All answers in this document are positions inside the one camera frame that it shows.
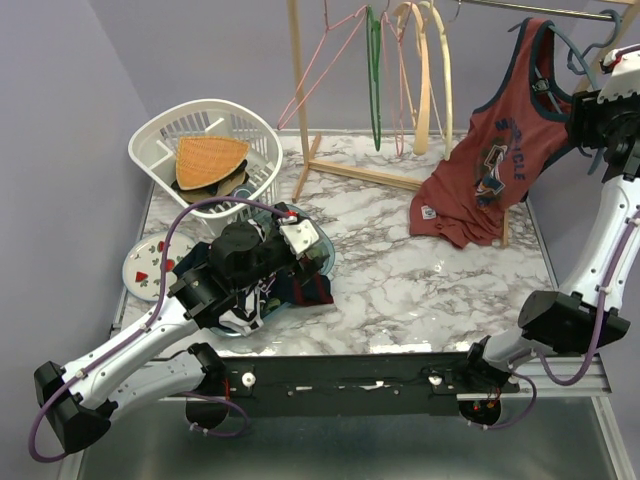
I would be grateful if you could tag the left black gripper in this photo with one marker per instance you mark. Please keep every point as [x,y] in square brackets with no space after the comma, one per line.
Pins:
[296,268]

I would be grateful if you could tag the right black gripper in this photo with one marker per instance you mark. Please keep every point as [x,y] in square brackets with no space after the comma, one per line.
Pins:
[584,107]

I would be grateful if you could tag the blue plastic hanger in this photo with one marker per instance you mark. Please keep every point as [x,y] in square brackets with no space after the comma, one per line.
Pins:
[585,55]

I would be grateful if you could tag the red tank top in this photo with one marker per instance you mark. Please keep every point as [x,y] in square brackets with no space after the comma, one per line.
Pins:
[511,140]

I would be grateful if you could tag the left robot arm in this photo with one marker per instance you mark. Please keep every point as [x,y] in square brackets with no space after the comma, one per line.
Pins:
[232,284]

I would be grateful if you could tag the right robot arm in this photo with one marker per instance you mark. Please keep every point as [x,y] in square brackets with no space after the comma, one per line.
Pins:
[583,313]

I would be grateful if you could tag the cream plastic hanger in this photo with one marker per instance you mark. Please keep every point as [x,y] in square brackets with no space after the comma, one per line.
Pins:
[447,133]

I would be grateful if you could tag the light wooden hanger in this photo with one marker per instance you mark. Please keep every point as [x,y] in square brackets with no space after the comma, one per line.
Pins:
[420,111]

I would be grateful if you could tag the green plastic hanger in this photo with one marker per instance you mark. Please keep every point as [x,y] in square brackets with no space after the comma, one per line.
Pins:
[373,50]

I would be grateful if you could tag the dark navy maroon garment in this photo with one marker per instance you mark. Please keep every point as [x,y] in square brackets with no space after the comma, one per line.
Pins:
[286,289]

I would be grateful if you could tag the black white striped garment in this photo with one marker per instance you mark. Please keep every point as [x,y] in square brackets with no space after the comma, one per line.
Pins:
[253,306]

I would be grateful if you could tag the orange woven fan mat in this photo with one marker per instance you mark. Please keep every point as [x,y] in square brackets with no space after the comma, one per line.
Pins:
[202,161]

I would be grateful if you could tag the white plastic laundry basket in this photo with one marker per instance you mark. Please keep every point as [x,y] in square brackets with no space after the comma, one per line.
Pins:
[153,146]

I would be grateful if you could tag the watermelon pattern plate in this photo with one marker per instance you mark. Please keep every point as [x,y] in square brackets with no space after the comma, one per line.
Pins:
[141,268]

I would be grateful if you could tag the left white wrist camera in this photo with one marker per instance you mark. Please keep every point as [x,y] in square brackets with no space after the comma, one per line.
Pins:
[299,233]

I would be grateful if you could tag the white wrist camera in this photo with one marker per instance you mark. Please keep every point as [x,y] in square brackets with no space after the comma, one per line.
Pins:
[299,233]
[622,66]

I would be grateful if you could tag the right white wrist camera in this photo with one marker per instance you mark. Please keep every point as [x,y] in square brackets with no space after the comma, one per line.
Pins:
[622,66]

